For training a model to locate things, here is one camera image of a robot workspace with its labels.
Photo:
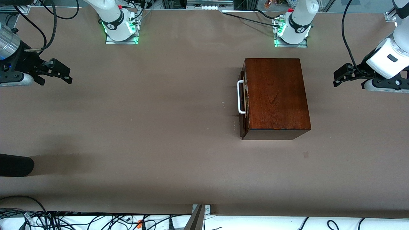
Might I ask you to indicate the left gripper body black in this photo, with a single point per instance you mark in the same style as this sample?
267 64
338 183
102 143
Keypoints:
360 70

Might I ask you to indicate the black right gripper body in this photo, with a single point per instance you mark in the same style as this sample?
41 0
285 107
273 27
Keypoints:
26 60

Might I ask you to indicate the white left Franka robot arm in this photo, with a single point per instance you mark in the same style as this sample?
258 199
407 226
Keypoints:
302 12

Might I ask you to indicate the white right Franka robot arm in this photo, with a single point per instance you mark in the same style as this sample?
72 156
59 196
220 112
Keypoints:
111 12

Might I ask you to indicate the dark brown wooden cabinet box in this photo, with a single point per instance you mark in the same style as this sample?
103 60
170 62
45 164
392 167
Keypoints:
278 95

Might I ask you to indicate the black rounded object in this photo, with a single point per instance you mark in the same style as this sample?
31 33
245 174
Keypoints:
16 165

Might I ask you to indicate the grey power strip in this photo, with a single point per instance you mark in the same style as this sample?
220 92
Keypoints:
209 4

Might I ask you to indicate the orange connector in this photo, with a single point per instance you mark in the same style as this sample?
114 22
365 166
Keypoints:
139 223

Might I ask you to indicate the dark metal bar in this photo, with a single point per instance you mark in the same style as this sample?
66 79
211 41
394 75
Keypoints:
195 220

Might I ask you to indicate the aluminium frame profile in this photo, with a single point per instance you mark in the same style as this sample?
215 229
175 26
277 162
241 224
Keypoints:
390 16

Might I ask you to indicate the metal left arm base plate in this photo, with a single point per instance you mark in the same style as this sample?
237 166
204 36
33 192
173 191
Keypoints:
302 45

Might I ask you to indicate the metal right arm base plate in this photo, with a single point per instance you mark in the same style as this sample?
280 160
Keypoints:
110 41

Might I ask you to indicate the silver metal bracket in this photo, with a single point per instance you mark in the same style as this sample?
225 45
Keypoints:
207 209

